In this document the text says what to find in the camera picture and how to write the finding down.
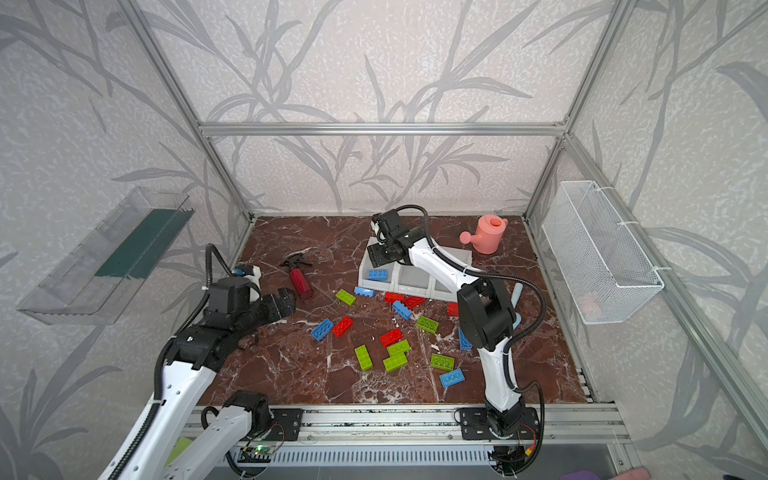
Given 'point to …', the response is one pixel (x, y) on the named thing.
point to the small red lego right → (453, 309)
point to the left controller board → (255, 454)
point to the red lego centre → (391, 337)
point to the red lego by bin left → (390, 297)
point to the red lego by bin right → (412, 302)
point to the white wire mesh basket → (608, 274)
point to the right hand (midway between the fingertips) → (380, 243)
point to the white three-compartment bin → (400, 277)
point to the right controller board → (512, 460)
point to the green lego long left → (363, 357)
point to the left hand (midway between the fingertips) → (287, 289)
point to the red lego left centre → (343, 326)
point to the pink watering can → (488, 234)
